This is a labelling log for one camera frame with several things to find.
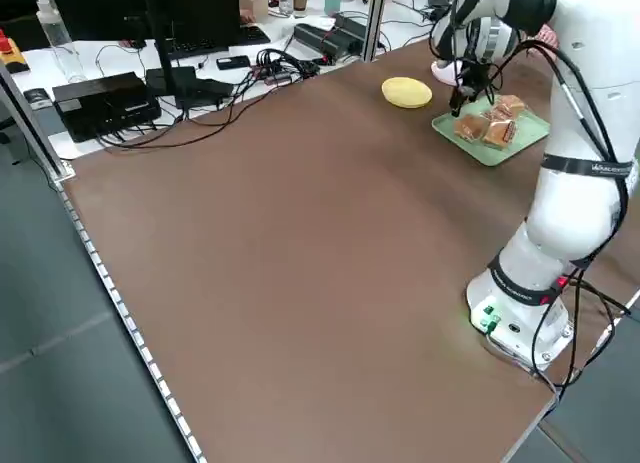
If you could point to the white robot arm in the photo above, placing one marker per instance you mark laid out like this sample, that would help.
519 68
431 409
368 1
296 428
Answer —
575 218

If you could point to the green rectangular tray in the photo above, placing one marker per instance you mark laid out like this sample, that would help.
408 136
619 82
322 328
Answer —
532 130

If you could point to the black power adapter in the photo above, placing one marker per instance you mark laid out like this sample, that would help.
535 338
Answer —
210 90

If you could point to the clear plastic bottle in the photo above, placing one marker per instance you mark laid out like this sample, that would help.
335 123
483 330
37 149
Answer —
60 38

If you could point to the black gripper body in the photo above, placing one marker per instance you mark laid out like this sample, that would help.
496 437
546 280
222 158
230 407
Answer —
474 73

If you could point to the yellow emergency stop box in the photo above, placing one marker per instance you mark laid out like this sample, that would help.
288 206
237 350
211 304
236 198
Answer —
10 53

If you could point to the white round plate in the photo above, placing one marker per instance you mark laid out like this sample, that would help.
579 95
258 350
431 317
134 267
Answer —
442 73

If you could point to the clear bottle teal cap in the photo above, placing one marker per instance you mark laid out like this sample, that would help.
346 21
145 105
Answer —
285 0

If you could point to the black keyboard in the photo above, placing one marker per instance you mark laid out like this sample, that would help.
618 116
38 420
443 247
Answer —
215 40

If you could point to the aluminium frame post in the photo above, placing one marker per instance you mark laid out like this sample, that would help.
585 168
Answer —
372 23

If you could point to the yellow round plate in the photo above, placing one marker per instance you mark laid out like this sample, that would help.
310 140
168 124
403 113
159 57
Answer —
406 92

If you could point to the black monitor stand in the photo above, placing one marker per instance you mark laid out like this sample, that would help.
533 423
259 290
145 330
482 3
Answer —
167 73

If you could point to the black power supply unit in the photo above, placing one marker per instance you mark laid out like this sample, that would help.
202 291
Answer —
320 40
352 28

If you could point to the white desk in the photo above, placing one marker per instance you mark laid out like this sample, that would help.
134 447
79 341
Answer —
120 60

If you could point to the silver table edge rail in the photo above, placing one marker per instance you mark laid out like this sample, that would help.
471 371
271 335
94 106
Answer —
125 323

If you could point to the small black device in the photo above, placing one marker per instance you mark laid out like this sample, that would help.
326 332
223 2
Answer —
37 98

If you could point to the small pink slotted basket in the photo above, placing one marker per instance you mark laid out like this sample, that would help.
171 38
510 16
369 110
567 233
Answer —
547 33

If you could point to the aluminium frame rail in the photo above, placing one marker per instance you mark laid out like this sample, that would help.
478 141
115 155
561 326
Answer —
30 123

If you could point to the black phone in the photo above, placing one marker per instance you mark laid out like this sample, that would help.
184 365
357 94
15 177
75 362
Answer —
232 62

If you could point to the black dock box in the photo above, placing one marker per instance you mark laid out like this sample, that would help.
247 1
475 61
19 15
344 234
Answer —
105 103

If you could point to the black computer monitor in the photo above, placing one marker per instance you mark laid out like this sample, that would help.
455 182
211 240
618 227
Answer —
100 8

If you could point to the brown cardboard box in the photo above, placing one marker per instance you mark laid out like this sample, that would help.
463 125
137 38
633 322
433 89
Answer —
254 3

